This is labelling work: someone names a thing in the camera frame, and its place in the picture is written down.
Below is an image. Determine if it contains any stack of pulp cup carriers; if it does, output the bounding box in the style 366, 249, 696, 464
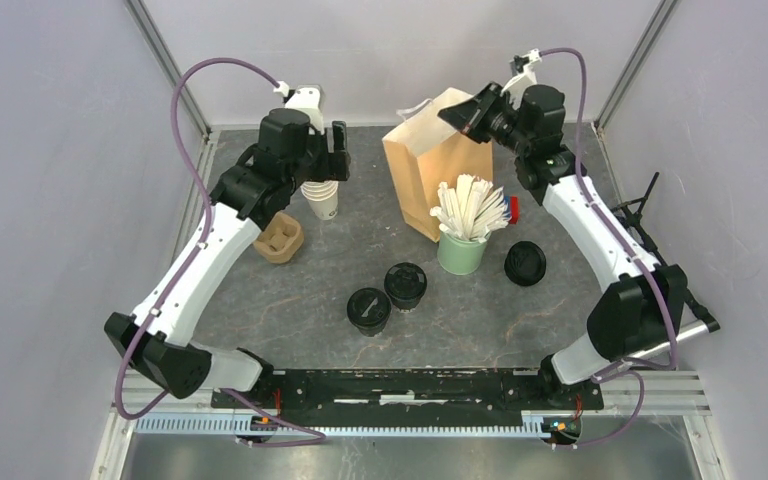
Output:
253, 212, 304, 264

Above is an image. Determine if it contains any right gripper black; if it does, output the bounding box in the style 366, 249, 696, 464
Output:
438, 81, 532, 157

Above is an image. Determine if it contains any silver microphone on tripod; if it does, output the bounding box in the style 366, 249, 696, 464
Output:
610, 171, 721, 343

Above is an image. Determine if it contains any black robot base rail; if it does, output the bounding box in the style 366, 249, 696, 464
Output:
245, 368, 604, 428

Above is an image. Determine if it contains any green straw holder cup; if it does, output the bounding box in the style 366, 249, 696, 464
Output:
437, 233, 490, 276

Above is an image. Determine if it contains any red and blue small box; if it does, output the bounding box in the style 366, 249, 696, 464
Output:
505, 196, 520, 225

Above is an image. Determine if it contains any black plastic cup lid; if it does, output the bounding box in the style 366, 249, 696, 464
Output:
384, 262, 428, 288
346, 287, 392, 319

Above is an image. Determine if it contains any stack of black lids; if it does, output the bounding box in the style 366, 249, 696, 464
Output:
503, 241, 547, 287

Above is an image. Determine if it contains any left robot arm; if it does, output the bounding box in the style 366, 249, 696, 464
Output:
104, 108, 351, 408

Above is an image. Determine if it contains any brown paper takeout bag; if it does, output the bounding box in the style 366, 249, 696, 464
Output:
382, 87, 494, 242

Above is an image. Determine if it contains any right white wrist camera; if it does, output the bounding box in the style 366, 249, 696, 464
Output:
503, 49, 542, 107

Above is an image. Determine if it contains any stack of white paper cups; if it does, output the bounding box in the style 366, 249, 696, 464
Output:
301, 180, 339, 220

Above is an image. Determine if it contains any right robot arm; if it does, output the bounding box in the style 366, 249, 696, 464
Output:
438, 82, 687, 408

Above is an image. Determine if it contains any bundle of wrapped paper straws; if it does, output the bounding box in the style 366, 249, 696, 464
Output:
430, 174, 512, 243

